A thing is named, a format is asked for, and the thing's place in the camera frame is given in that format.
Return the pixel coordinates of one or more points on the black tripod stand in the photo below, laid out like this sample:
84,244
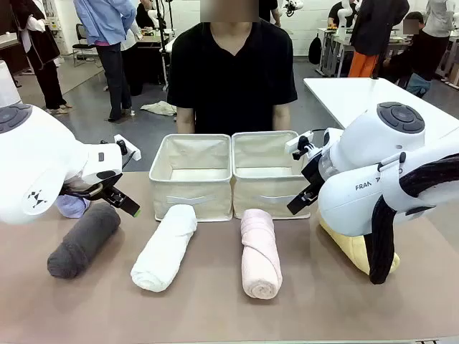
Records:
164,43

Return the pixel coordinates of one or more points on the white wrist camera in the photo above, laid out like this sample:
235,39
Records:
130,145
298,140

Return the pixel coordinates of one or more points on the beige cloth on floor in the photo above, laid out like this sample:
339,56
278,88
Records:
159,108

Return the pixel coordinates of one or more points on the person in blue shirt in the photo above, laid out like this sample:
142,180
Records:
107,43

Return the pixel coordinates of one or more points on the lavender blue towel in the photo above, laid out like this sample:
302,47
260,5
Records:
73,208

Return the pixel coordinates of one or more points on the person's right forearm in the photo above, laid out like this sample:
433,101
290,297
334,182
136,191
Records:
185,120

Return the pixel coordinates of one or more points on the white towel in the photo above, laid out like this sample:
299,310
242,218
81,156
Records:
165,247

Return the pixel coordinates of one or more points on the dark gray towel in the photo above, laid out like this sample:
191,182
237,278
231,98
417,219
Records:
82,240

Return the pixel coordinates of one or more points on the black office chair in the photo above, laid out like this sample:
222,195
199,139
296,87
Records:
83,46

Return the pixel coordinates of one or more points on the white air purifier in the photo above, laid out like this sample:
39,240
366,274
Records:
8,84

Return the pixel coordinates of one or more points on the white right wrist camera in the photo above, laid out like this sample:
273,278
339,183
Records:
298,140

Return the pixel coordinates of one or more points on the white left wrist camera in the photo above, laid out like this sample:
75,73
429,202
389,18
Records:
130,145

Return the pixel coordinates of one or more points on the white side table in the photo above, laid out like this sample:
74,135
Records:
355,96

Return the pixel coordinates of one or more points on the person's left forearm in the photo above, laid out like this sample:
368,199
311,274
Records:
282,116

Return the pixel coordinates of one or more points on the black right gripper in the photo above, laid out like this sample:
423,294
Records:
313,175

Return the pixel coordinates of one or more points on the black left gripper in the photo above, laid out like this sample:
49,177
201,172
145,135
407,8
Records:
107,176

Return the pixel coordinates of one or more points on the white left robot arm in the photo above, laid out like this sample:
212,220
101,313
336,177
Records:
36,161

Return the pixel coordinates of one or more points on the yellow towel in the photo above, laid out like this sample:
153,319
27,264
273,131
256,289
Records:
353,251

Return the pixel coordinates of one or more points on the black backpack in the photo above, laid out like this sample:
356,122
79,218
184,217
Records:
315,50

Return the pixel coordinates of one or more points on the person in gray top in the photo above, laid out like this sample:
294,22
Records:
439,16

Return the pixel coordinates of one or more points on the cream fabric storage bin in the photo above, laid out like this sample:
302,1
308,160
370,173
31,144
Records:
190,195
265,190

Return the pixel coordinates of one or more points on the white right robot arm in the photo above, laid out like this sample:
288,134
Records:
362,150

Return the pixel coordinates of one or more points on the person in black t-shirt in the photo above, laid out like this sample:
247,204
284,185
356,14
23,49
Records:
233,79

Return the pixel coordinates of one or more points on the pink towel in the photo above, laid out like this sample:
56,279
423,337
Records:
260,258

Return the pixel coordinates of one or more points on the seated person in black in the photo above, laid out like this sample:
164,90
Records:
419,53

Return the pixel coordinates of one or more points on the woman in black vest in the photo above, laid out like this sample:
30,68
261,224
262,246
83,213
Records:
41,46

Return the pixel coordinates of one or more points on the person in orange trousers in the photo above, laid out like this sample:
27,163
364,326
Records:
376,32

